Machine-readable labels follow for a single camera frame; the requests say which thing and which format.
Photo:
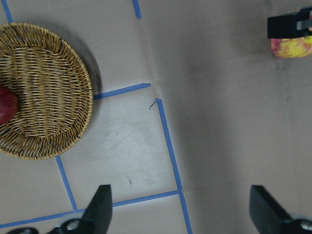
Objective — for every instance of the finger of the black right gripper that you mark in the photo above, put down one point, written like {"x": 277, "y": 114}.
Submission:
{"x": 291, "y": 25}

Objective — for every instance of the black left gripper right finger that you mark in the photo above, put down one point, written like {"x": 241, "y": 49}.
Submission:
{"x": 269, "y": 217}

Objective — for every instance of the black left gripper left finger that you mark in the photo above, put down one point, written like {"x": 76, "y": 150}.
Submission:
{"x": 96, "y": 218}

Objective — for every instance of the red yellow carried apple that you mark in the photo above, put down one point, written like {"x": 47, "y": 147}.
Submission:
{"x": 292, "y": 48}

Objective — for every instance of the woven wicker basket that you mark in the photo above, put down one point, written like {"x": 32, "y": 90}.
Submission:
{"x": 54, "y": 89}

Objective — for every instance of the red apple in basket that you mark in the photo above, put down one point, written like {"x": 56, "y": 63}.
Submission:
{"x": 9, "y": 105}

